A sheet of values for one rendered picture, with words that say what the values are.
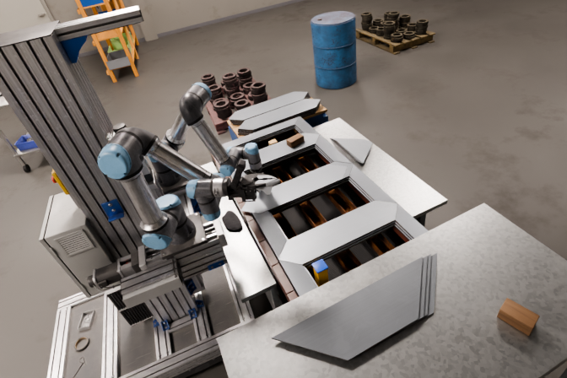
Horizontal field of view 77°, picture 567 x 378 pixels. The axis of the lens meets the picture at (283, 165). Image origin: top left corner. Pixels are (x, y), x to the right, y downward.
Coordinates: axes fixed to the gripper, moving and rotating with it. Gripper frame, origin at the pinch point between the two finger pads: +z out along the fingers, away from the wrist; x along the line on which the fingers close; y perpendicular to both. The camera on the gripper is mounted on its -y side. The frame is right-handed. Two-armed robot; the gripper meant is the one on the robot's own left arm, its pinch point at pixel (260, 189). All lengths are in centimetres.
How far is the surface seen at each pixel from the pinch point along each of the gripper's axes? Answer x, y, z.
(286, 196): 11.5, 13.9, 0.6
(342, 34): 207, -235, 10
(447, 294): 32, 118, -20
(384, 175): 78, 22, 10
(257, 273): -23, 45, 17
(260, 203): -4.9, 11.2, 0.6
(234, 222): -21.9, 2.9, 14.7
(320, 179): 36.4, 11.7, 0.6
